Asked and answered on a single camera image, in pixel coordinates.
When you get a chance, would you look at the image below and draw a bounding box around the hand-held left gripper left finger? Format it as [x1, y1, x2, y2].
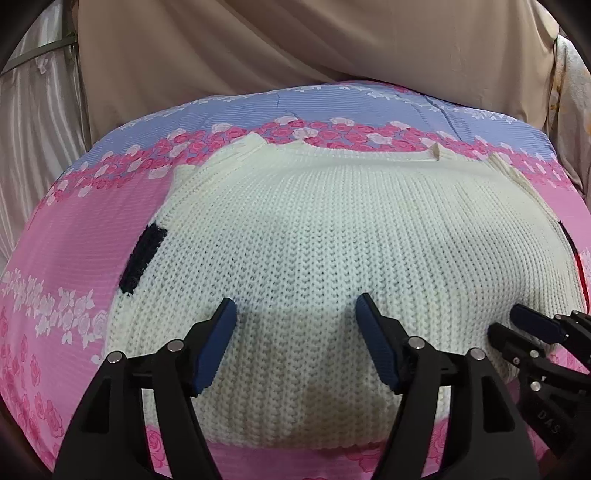
[53, 296, 238, 480]

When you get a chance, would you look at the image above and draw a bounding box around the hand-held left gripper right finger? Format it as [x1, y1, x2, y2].
[355, 292, 541, 480]

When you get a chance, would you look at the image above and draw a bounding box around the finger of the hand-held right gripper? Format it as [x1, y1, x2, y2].
[487, 322, 591, 385]
[509, 304, 591, 366]

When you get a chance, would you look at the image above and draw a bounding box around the white red navy knitted sweater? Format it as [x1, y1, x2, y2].
[104, 134, 591, 450]

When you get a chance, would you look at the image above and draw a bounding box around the pink floral bed sheet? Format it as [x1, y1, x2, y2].
[0, 78, 591, 480]

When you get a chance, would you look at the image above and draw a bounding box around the pale floral hanging cloth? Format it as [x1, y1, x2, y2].
[551, 34, 591, 204]

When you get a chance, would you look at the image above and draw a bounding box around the grey satin curtain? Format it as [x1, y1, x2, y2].
[0, 11, 90, 264]

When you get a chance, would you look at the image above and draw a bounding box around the beige backdrop cloth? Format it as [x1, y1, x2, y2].
[76, 0, 570, 144]

